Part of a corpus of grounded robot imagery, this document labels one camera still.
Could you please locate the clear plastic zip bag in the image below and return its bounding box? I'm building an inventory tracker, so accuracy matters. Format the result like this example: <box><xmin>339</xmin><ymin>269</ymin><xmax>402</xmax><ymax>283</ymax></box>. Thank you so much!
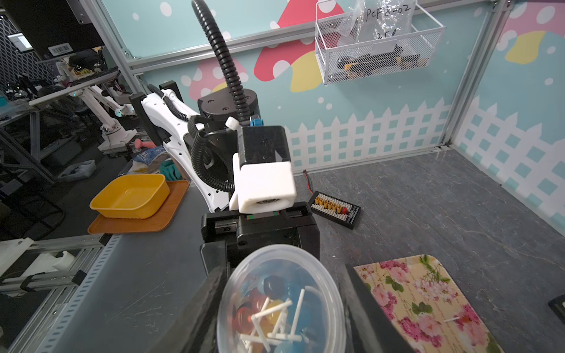
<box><xmin>336</xmin><ymin>0</ymin><xmax>418</xmax><ymax>43</ymax></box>

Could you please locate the white wire wall basket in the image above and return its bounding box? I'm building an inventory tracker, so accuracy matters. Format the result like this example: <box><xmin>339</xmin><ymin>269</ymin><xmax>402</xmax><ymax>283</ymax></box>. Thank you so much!
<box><xmin>315</xmin><ymin>1</ymin><xmax>446</xmax><ymax>85</ymax></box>

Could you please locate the small black connector board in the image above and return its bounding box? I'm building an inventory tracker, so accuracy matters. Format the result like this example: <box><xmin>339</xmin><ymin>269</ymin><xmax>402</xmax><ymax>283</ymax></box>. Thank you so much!
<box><xmin>308</xmin><ymin>191</ymin><xmax>361</xmax><ymax>229</ymax></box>

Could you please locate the floral rectangular tray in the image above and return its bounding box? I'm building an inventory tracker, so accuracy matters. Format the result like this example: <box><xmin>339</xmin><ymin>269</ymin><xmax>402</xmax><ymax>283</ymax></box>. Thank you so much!
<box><xmin>355</xmin><ymin>254</ymin><xmax>503</xmax><ymax>352</ymax></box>

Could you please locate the yellow plastic scoop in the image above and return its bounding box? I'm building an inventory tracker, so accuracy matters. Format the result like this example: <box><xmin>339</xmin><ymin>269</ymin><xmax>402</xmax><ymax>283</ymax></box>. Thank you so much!
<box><xmin>90</xmin><ymin>174</ymin><xmax>170</xmax><ymax>219</ymax></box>

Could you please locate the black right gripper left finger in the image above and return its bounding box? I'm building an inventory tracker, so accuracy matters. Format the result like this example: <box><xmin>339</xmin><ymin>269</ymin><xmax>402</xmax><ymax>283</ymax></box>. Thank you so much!
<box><xmin>150</xmin><ymin>266</ymin><xmax>227</xmax><ymax>352</ymax></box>

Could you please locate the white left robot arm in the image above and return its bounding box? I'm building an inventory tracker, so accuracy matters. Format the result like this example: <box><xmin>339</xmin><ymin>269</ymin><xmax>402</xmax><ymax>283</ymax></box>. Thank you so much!
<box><xmin>131</xmin><ymin>1</ymin><xmax>320</xmax><ymax>271</ymax></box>

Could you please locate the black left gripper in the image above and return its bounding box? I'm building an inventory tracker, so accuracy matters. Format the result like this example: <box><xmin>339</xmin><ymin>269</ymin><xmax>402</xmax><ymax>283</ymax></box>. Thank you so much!
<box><xmin>200</xmin><ymin>202</ymin><xmax>320</xmax><ymax>279</ymax></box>

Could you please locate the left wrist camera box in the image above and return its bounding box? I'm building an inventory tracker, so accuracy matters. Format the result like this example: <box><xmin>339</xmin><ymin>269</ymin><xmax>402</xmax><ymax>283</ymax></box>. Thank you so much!
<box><xmin>229</xmin><ymin>126</ymin><xmax>297</xmax><ymax>214</ymax></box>

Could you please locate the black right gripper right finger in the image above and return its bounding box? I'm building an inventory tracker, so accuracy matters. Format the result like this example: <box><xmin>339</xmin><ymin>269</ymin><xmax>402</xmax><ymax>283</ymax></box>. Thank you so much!
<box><xmin>339</xmin><ymin>265</ymin><xmax>414</xmax><ymax>353</ymax></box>

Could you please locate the orange flat tray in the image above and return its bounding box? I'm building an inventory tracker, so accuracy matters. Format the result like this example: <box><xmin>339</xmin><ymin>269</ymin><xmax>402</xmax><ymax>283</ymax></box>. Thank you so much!
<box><xmin>87</xmin><ymin>179</ymin><xmax>191</xmax><ymax>235</ymax></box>

